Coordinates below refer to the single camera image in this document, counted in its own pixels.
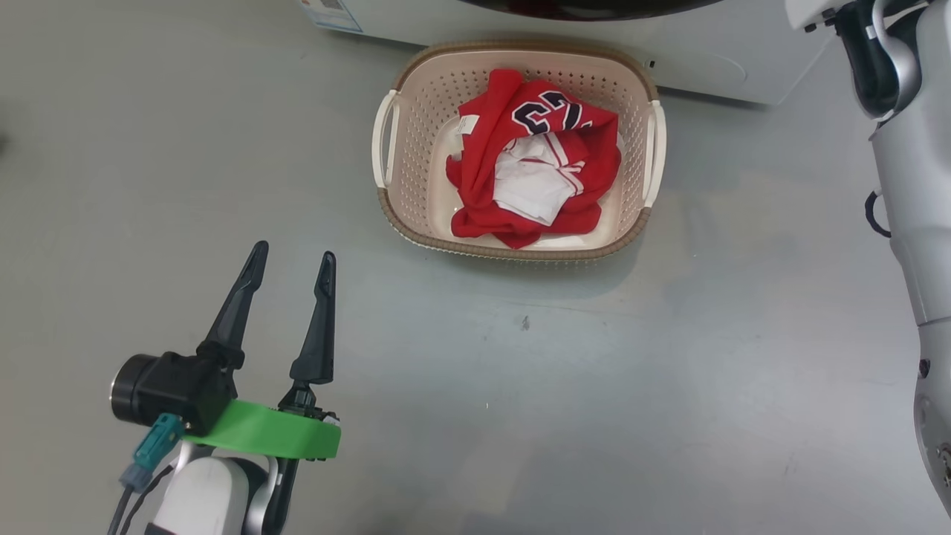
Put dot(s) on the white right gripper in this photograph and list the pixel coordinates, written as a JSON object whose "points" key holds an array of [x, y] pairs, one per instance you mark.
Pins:
{"points": [[810, 11]]}

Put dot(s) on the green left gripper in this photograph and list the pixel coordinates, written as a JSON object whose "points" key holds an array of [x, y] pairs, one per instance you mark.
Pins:
{"points": [[275, 435]]}

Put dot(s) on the black round washing machine door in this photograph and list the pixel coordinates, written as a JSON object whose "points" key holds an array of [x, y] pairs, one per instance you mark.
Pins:
{"points": [[594, 7]]}

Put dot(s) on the red white jersey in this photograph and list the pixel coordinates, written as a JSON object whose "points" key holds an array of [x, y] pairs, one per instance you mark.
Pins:
{"points": [[490, 134]]}

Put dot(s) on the white washing machine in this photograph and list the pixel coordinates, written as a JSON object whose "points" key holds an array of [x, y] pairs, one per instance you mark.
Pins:
{"points": [[706, 59]]}

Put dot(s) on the cream perforated laundry basket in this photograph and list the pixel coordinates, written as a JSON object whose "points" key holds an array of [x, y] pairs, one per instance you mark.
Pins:
{"points": [[416, 171]]}

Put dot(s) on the blue white energy label sticker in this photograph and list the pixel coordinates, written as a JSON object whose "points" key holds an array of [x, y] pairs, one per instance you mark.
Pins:
{"points": [[330, 13]]}

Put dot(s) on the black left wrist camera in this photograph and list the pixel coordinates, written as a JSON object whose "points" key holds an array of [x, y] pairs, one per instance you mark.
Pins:
{"points": [[178, 386]]}

